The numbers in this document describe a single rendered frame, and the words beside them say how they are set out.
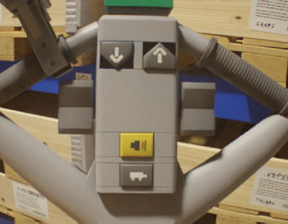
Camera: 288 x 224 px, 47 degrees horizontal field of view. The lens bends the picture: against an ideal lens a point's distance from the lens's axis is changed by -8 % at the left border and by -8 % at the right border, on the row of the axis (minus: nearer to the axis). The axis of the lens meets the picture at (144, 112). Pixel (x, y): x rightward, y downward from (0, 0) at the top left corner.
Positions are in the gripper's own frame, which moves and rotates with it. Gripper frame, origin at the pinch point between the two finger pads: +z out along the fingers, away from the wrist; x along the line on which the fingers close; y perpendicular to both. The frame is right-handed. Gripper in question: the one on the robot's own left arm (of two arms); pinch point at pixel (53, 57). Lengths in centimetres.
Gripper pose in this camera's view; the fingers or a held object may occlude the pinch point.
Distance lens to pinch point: 42.8
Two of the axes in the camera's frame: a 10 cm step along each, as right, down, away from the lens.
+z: 4.8, 8.8, 0.5
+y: 8.8, -4.8, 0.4
